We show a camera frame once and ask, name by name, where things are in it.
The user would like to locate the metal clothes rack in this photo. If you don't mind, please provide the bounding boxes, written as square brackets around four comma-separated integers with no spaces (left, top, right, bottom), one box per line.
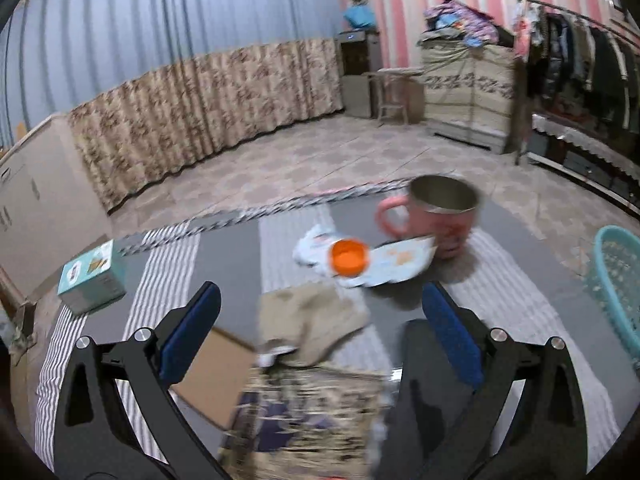
[515,0,640,211]

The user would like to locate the blue floral curtain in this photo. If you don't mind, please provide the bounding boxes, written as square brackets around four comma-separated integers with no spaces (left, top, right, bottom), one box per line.
[0,0,346,216]

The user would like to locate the pile of clothes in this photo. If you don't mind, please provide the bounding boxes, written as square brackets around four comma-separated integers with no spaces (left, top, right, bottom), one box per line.
[420,0,516,48]

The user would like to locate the teal plastic basket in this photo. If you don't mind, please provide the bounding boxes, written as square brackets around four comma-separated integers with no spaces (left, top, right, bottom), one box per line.
[584,225,640,358]

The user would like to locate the beige cloth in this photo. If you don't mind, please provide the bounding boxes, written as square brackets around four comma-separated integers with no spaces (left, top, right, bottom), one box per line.
[257,282,371,366]

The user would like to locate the white cabinet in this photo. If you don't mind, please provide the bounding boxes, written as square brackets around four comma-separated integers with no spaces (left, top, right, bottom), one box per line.
[0,112,113,301]

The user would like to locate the small round stool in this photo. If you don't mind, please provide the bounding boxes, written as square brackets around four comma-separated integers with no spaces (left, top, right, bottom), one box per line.
[362,67,426,126]

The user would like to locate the white printed wrapper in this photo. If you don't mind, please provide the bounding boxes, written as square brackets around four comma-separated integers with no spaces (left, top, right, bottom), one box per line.
[292,225,436,288]

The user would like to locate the black rectangular case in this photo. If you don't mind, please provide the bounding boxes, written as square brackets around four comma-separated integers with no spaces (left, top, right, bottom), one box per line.
[372,320,481,480]

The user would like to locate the grey white striped tablecloth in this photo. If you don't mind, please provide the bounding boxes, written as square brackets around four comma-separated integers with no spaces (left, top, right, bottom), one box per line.
[32,180,621,480]

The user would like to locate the pink white hanging garment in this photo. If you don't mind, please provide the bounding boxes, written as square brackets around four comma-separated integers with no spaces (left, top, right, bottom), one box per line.
[512,2,543,58]

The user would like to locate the teal tissue box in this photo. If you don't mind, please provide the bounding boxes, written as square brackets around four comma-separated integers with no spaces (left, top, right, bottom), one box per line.
[56,240,127,316]

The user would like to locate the white lace cloth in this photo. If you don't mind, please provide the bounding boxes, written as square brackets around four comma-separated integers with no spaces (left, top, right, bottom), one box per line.
[531,112,640,181]

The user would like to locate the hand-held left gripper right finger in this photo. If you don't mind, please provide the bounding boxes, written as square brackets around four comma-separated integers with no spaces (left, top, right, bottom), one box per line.
[415,281,591,480]

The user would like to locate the patterned snack bag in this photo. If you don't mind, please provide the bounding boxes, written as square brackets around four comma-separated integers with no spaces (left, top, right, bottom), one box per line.
[217,362,396,480]

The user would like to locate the row of hanging clothes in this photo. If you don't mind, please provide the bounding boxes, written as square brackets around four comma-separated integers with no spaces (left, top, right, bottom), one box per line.
[525,7,640,136]

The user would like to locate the beige fabric wardrobe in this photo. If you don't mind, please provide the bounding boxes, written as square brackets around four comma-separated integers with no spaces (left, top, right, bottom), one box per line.
[419,40,518,155]

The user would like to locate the grey water dispenser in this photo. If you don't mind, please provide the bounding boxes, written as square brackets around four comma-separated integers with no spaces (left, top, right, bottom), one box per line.
[337,30,383,119]

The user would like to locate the blue bottle cover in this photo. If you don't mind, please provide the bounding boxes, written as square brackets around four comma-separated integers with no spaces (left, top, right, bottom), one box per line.
[344,2,377,31]

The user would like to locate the pink metal mug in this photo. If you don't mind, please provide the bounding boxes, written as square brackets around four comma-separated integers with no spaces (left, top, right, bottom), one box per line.
[375,174,483,260]

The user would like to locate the brown cardboard piece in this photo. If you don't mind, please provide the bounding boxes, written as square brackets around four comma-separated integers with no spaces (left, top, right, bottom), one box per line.
[172,327,258,431]

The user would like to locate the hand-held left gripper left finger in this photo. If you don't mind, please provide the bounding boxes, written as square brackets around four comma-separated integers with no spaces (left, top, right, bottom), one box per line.
[54,281,236,480]

